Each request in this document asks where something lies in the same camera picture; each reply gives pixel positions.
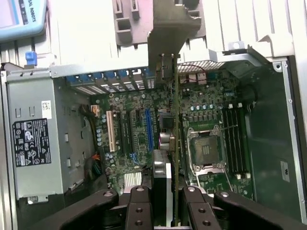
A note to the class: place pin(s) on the blue case latch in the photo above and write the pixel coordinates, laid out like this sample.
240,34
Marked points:
30,58

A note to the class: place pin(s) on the blue expansion slot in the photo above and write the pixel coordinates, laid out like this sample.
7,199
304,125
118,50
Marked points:
149,131

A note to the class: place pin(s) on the silver chipset heatsink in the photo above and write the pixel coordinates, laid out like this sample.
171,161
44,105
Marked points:
133,178

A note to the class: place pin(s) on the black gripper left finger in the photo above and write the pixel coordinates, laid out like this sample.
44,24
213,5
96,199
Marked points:
139,209

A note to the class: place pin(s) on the socket locking lever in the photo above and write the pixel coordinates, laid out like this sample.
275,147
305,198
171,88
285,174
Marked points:
230,183
227,127

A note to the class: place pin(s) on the light blue teach pendant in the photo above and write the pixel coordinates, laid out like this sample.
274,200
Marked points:
21,24

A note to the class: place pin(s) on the open black PC case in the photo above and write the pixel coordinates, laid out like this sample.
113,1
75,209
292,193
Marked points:
268,143

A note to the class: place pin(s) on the RAM slot white clips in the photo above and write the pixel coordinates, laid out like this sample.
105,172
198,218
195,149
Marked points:
244,141
234,141

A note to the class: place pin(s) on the black short expansion slot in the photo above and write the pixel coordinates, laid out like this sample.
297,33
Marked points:
140,115

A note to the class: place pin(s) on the metal socket cover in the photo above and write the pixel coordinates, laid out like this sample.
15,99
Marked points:
211,170

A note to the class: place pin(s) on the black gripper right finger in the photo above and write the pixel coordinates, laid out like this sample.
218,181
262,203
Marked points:
199,209

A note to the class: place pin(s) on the white power connector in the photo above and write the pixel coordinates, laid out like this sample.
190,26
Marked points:
95,111

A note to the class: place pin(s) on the blue slot retainer clip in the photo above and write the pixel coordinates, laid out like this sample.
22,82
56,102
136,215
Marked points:
149,74
124,75
97,76
73,80
111,76

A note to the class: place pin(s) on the green motherboard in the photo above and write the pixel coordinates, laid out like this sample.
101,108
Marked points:
211,95

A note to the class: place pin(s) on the grey power supply unit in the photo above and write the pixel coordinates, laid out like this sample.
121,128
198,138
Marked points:
31,95

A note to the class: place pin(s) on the white expansion slot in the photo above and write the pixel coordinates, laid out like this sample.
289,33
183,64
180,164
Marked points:
111,131

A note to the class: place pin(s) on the CPU socket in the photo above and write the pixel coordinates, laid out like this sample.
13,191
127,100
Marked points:
206,148

